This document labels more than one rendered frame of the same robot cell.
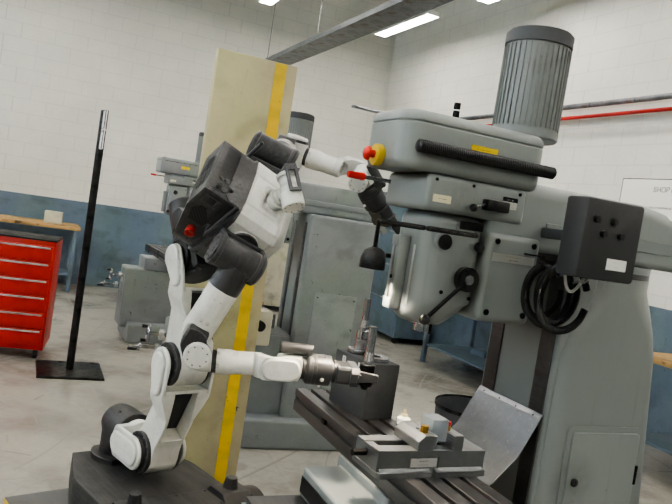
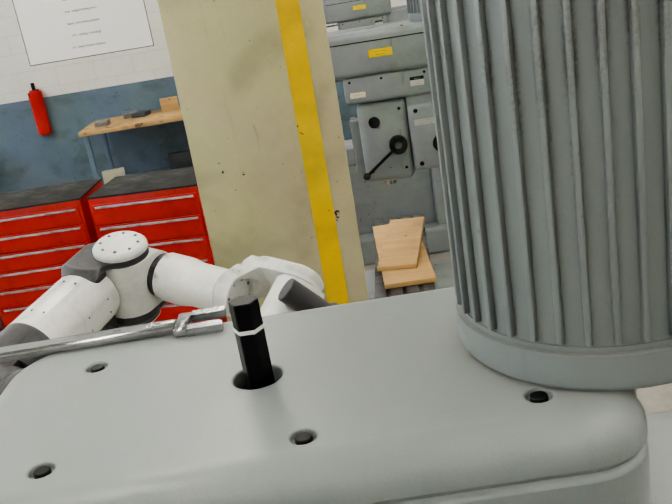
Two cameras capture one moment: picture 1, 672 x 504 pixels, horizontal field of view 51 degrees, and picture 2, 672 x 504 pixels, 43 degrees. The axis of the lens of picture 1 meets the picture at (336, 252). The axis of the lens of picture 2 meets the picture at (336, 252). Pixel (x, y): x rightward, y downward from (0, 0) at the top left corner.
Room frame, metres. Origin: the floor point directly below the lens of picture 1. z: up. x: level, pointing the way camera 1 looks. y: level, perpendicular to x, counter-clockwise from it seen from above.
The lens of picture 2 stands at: (1.58, -0.59, 2.17)
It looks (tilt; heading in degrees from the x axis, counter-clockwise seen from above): 19 degrees down; 26
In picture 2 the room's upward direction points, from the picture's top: 10 degrees counter-clockwise
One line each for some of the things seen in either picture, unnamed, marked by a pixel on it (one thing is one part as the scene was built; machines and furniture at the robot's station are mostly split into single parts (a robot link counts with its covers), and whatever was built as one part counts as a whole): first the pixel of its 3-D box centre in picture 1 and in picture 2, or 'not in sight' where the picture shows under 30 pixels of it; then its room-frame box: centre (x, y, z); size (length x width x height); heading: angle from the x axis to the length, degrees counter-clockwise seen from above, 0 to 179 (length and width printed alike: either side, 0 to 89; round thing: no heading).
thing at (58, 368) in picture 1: (86, 242); not in sight; (5.58, 1.98, 1.06); 0.50 x 0.50 x 2.11; 24
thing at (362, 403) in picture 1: (363, 381); not in sight; (2.39, -0.16, 1.03); 0.22 x 0.12 x 0.20; 31
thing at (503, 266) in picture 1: (485, 274); not in sight; (2.13, -0.46, 1.47); 0.24 x 0.19 x 0.26; 24
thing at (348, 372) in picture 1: (335, 372); not in sight; (2.01, -0.05, 1.13); 0.13 x 0.12 x 0.10; 9
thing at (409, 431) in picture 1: (415, 435); not in sight; (1.89, -0.29, 1.02); 0.12 x 0.06 x 0.04; 26
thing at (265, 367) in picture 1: (276, 366); not in sight; (1.97, 0.12, 1.13); 0.13 x 0.09 x 0.07; 99
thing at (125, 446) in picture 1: (149, 445); not in sight; (2.41, 0.54, 0.68); 0.21 x 0.20 x 0.13; 42
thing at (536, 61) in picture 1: (531, 87); (585, 104); (2.15, -0.51, 2.05); 0.20 x 0.20 x 0.32
